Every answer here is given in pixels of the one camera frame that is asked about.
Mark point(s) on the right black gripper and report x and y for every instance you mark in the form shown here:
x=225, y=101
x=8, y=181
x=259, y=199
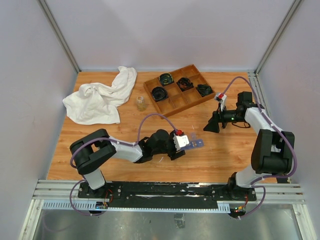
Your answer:
x=217, y=117

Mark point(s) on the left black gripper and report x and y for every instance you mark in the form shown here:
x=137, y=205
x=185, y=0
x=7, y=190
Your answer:
x=174, y=155

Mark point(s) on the blue weekly pill organizer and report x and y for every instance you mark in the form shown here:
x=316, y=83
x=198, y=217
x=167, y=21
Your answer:
x=194, y=142

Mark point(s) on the clear jar of pills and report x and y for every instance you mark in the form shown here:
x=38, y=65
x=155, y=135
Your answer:
x=141, y=106

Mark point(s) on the gold jar lid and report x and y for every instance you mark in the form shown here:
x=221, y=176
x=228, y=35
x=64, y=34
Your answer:
x=140, y=99

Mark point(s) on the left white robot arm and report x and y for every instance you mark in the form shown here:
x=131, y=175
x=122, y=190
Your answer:
x=92, y=151

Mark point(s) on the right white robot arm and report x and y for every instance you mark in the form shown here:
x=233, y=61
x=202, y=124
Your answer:
x=273, y=151

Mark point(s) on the rolled belt right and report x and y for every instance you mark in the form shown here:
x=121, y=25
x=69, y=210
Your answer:
x=204, y=89

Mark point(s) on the rolled belt middle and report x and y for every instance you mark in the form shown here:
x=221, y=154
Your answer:
x=185, y=84

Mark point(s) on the wooden compartment tray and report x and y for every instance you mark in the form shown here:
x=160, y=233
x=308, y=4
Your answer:
x=178, y=100

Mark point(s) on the rolled belt back left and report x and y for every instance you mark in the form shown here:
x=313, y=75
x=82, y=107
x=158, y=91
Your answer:
x=165, y=79

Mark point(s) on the white crumpled cloth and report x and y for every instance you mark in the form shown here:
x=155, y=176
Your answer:
x=97, y=103

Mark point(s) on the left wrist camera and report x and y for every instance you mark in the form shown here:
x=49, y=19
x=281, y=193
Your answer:
x=180, y=141

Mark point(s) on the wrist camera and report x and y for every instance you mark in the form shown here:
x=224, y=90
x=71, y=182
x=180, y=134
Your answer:
x=222, y=99
x=180, y=141

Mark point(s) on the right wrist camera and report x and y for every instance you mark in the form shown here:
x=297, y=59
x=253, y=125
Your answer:
x=222, y=99

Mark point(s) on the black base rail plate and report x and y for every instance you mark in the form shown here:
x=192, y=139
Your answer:
x=166, y=195

